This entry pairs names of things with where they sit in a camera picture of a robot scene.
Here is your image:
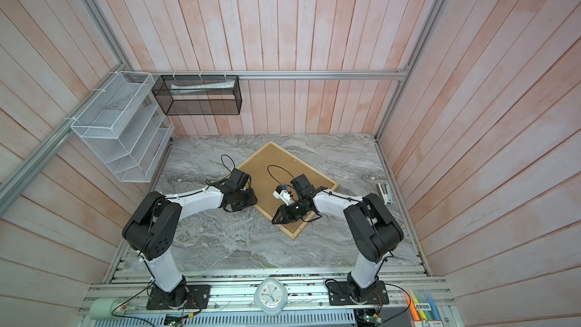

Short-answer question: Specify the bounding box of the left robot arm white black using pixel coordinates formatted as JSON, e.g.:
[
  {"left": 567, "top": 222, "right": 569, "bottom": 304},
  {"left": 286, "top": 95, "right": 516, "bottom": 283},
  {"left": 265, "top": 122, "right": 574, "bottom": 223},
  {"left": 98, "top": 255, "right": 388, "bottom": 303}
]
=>
[{"left": 122, "top": 168, "right": 257, "bottom": 309}]

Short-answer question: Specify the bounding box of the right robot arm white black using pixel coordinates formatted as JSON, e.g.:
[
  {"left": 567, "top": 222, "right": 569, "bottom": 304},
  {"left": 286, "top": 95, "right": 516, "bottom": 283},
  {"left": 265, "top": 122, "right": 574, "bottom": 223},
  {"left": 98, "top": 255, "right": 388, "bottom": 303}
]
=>
[{"left": 272, "top": 175, "right": 404, "bottom": 305}]

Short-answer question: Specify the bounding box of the white round timer clock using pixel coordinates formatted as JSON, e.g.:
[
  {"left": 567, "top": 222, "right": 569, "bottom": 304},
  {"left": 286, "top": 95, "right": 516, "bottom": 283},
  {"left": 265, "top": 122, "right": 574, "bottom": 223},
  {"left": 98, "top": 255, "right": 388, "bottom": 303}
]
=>
[{"left": 254, "top": 278, "right": 288, "bottom": 316}]

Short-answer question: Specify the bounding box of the white stapler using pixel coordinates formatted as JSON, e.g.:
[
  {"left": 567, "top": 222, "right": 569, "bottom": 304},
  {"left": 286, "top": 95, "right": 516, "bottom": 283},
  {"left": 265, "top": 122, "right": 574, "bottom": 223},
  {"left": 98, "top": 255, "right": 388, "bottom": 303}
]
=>
[{"left": 377, "top": 183, "right": 393, "bottom": 205}]

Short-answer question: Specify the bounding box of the paper in black basket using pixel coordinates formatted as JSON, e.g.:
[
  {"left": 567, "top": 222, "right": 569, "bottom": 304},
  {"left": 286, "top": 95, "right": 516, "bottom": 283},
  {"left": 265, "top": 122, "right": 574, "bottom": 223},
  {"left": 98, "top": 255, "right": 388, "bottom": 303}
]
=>
[{"left": 170, "top": 80, "right": 236, "bottom": 95}]

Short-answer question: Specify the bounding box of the coloured markers tray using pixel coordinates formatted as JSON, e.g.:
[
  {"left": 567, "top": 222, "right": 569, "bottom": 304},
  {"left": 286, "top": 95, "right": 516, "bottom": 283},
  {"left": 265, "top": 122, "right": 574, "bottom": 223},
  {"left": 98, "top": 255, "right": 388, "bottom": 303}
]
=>
[{"left": 407, "top": 289, "right": 446, "bottom": 326}]

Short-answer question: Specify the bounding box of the pale green emergency button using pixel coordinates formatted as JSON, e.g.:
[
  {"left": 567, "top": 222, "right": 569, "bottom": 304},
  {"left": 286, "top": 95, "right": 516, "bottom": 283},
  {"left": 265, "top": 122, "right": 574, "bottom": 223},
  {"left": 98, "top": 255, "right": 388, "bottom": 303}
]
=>
[{"left": 89, "top": 298, "right": 126, "bottom": 320}]

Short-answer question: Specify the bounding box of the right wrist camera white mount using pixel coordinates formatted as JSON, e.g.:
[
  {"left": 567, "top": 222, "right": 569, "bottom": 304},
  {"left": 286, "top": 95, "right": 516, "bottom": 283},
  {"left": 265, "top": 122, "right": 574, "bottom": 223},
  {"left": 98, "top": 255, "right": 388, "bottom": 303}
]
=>
[{"left": 273, "top": 185, "right": 294, "bottom": 205}]

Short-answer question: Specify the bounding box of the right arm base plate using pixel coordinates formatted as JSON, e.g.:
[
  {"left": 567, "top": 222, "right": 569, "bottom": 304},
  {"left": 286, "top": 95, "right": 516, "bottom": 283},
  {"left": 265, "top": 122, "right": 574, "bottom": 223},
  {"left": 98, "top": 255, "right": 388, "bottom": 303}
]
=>
[{"left": 325, "top": 279, "right": 390, "bottom": 306}]

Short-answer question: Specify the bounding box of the black wire mesh basket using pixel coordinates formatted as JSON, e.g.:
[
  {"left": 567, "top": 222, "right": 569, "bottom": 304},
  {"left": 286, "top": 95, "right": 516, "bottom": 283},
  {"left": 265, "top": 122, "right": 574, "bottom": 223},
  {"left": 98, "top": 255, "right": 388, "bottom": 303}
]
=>
[{"left": 152, "top": 74, "right": 243, "bottom": 116}]

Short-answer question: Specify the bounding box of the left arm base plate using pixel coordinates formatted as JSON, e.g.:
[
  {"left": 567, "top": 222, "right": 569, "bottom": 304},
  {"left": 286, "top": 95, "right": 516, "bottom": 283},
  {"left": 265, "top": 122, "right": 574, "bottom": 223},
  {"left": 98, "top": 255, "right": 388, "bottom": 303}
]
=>
[{"left": 146, "top": 285, "right": 211, "bottom": 310}]

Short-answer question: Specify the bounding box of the white wire mesh shelf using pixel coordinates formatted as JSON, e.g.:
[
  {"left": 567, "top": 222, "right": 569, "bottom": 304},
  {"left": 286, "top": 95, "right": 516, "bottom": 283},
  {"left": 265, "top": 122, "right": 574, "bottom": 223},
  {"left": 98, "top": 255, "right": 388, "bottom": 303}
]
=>
[{"left": 71, "top": 71, "right": 174, "bottom": 183}]

